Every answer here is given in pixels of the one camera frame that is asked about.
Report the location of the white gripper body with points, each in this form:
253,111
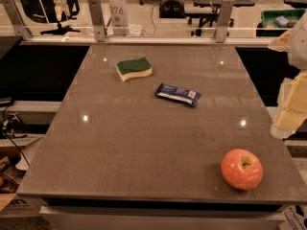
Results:
299,47

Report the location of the blue snack bar wrapper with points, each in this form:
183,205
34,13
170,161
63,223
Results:
177,94

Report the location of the white numbered pillar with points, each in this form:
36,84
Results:
119,17

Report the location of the green plastic bin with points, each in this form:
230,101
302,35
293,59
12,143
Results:
277,22

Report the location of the left metal bracket post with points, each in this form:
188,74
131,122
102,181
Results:
16,19

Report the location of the black desk in background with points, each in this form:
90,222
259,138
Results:
207,12

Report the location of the black box with circles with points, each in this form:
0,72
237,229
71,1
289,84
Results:
171,9

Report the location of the right metal bracket post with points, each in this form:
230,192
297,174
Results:
223,20

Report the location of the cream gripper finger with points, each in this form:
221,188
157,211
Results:
291,109
280,44

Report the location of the metal bracket post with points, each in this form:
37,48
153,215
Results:
223,20
16,19
96,14

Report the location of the middle metal bracket post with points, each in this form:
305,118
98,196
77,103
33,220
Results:
96,14

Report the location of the green yellow sponge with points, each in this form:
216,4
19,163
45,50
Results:
134,68

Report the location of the red apple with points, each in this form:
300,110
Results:
241,169

